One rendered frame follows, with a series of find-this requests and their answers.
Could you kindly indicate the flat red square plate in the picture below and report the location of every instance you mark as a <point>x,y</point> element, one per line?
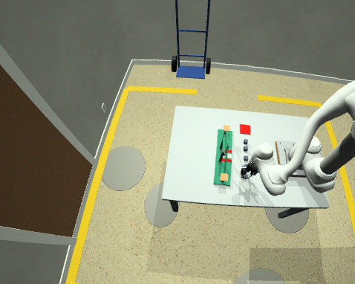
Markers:
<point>244,129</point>

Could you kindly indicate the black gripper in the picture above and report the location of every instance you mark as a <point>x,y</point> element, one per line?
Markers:
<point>244,171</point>

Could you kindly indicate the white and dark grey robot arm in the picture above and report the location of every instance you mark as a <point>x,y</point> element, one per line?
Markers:
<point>320,173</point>

